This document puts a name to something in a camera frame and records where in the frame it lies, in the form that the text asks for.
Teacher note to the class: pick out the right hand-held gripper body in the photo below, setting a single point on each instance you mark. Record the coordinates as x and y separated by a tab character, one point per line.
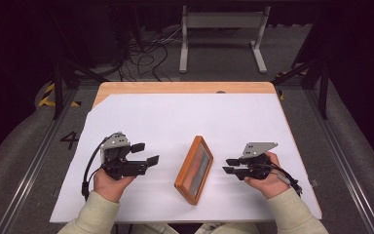
256	149

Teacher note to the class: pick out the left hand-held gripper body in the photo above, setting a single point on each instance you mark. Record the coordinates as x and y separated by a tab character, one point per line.
118	141

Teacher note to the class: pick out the orange wooden picture frame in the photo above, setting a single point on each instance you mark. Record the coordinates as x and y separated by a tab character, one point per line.
196	172

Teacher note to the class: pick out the person's right hand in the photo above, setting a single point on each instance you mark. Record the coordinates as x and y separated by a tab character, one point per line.
271	185

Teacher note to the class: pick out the person's left hand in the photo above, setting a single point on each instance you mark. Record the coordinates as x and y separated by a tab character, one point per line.
110	188

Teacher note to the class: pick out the white paper sheet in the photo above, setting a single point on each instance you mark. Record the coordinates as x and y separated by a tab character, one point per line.
191	117

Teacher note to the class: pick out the person's right leg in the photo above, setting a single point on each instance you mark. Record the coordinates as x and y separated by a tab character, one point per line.
227	229

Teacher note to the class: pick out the person's leg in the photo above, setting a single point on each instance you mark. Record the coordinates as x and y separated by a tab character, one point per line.
227	229
156	229

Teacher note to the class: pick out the dark table grommet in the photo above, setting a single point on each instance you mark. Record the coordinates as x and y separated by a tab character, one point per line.
220	92

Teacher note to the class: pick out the person's left leg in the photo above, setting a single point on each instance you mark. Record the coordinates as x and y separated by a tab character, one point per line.
156	229

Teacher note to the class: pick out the wooden table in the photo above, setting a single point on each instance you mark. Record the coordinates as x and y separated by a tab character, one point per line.
181	87

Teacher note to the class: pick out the yellow black hazard tape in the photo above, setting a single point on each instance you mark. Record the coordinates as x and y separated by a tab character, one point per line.
47	97

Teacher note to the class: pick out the white metal stand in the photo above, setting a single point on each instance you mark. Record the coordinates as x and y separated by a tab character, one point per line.
222	20

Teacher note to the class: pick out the black metal frame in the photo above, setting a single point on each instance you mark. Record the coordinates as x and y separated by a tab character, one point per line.
323	91
57	87

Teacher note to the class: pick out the aluminium floor rail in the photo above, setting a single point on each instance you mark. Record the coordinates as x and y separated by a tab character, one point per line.
341	156
35	156

